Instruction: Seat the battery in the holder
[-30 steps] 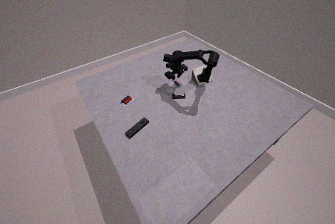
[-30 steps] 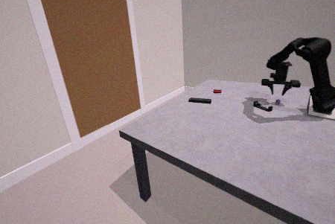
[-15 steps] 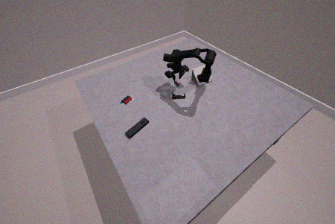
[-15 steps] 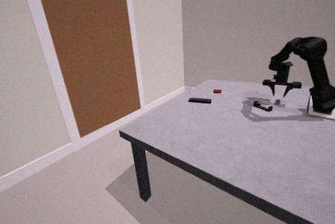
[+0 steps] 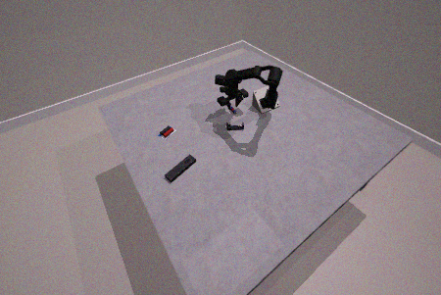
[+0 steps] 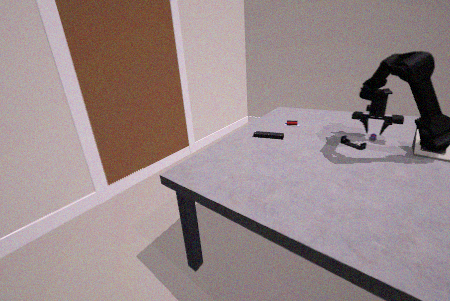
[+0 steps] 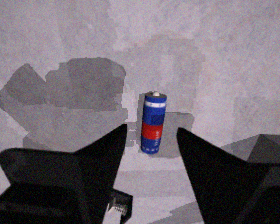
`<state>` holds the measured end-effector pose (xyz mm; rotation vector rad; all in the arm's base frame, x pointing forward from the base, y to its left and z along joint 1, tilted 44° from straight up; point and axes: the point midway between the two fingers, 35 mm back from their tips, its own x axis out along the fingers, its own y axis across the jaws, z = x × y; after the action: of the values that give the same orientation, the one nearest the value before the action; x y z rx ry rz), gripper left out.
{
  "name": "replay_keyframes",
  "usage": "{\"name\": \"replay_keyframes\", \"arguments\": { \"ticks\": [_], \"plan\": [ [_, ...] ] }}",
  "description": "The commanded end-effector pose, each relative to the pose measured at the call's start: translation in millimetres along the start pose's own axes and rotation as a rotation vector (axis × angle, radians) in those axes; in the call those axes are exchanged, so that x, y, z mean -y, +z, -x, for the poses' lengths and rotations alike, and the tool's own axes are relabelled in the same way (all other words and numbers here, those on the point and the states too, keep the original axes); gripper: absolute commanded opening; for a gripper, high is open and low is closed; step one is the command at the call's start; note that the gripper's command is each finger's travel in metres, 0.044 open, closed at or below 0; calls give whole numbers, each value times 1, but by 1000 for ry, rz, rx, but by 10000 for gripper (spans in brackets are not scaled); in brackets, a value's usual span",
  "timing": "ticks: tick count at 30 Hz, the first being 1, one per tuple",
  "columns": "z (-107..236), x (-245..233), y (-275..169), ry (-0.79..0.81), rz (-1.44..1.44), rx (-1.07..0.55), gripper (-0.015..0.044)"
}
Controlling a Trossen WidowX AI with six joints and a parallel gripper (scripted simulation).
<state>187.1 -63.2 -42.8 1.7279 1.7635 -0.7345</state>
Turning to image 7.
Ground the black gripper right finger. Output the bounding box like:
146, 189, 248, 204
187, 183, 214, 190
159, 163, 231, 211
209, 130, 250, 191
177, 127, 280, 224

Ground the blue and red battery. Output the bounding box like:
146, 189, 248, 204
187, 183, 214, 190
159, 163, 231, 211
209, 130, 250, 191
141, 91, 167, 155

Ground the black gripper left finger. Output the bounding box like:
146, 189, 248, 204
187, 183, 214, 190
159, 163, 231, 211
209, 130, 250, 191
0, 124, 127, 224

